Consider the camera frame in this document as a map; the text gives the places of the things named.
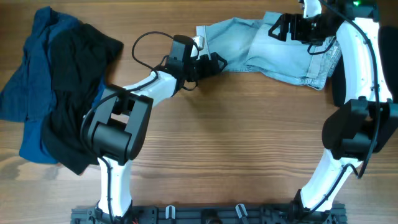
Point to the black garment on left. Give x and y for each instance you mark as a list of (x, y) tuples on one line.
[(79, 60)]

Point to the blue shirt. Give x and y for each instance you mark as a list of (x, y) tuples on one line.
[(28, 96)]

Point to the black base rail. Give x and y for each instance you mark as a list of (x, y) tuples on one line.
[(271, 213)]

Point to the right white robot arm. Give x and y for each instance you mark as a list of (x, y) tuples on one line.
[(368, 116)]

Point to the dark folded garment on right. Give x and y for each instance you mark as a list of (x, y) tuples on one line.
[(388, 51)]

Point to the light blue denim shorts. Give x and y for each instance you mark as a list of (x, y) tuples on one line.
[(247, 47)]

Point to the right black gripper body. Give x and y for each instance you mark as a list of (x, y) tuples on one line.
[(310, 31)]

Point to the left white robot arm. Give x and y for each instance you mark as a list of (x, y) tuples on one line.
[(115, 130)]

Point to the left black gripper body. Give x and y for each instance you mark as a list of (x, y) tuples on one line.
[(201, 68)]

